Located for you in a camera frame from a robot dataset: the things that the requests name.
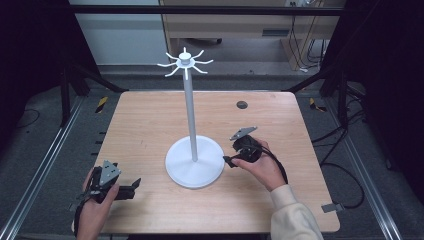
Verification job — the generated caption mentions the aluminium floor rail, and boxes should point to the aluminium floor rail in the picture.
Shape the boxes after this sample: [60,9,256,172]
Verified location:
[323,97,404,240]
[0,95,86,240]

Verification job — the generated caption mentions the person's right hand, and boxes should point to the person's right hand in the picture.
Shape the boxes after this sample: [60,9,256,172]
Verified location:
[231,139,288,193]

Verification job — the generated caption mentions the hanging black cables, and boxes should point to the hanging black cables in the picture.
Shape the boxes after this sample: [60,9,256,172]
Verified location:
[287,1,329,73]

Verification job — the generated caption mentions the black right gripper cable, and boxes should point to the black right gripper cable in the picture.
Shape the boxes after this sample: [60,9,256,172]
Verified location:
[260,145,290,185]

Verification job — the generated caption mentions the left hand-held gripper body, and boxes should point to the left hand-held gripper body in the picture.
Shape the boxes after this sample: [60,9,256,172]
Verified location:
[87,159,123,204]

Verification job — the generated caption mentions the thin black floor cable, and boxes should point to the thin black floor cable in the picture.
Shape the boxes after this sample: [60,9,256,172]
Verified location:
[15,108,42,129]

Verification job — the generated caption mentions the yellow-handled clamp left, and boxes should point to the yellow-handled clamp left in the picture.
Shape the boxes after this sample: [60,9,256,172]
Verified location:
[95,96,110,114]

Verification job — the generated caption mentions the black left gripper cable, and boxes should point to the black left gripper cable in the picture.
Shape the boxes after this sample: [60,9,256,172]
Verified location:
[73,165,101,237]

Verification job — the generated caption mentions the black metal stand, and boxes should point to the black metal stand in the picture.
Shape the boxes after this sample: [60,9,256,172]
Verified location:
[283,63,351,129]
[59,59,129,128]

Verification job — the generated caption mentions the black floor cables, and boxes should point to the black floor cables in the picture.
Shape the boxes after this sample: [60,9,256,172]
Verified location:
[311,96,368,210]

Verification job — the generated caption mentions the yellow-handled clamp right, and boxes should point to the yellow-handled clamp right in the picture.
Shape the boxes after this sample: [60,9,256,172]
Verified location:
[308,97,328,113]

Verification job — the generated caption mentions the white cabinet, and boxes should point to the white cabinet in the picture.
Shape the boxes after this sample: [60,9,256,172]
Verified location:
[68,0,171,66]

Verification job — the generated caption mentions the yellow-handled clamp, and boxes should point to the yellow-handled clamp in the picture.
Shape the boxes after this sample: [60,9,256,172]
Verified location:
[95,96,110,114]
[308,97,328,113]

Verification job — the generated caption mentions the person's left hand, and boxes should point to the person's left hand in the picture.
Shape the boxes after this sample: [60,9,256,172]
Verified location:
[76,167,120,240]

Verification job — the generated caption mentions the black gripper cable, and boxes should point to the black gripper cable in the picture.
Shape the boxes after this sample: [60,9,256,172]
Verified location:
[73,165,101,237]
[260,145,290,185]

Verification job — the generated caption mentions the light wooden desk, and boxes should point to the light wooden desk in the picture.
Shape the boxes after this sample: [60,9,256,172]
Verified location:
[159,0,344,72]

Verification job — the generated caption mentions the black horizontal frame bar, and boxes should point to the black horizontal frame bar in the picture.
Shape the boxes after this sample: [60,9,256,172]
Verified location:
[68,4,346,17]

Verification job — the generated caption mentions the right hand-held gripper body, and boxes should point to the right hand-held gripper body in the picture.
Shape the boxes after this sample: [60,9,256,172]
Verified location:
[229,125,264,164]

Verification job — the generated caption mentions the grey metal bracket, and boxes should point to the grey metal bracket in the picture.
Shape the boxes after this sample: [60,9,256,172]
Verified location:
[321,202,346,214]

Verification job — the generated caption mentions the white hook stand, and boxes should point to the white hook stand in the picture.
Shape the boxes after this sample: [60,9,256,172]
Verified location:
[157,46,226,190]

